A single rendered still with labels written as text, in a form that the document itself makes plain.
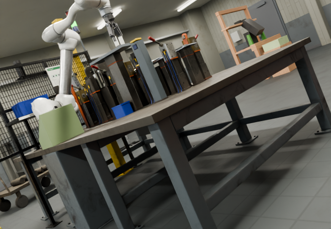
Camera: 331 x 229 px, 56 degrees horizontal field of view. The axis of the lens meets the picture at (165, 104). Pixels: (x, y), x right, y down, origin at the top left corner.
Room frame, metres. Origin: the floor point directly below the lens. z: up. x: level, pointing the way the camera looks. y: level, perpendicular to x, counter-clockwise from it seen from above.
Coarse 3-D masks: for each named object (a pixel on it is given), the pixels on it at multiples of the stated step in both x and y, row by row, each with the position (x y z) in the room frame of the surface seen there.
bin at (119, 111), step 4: (120, 104) 2.21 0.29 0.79; (124, 104) 2.24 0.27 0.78; (128, 104) 2.27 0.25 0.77; (112, 108) 2.27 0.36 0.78; (116, 108) 2.25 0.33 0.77; (120, 108) 2.23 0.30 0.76; (124, 108) 2.23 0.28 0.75; (128, 108) 2.26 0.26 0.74; (116, 112) 2.26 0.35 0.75; (120, 112) 2.24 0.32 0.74; (124, 112) 2.22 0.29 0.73; (128, 112) 2.24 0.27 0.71; (116, 116) 2.27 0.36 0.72; (120, 116) 2.25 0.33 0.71
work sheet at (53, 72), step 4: (48, 68) 3.39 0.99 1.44; (52, 68) 3.43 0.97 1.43; (56, 68) 3.46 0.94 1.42; (48, 72) 3.37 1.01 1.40; (52, 72) 3.41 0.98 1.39; (56, 72) 3.45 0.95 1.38; (48, 76) 3.36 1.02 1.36; (52, 76) 3.39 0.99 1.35; (56, 76) 3.43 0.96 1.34; (52, 80) 3.38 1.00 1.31; (56, 80) 3.41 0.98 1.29; (52, 84) 3.36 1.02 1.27; (56, 84) 3.40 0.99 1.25
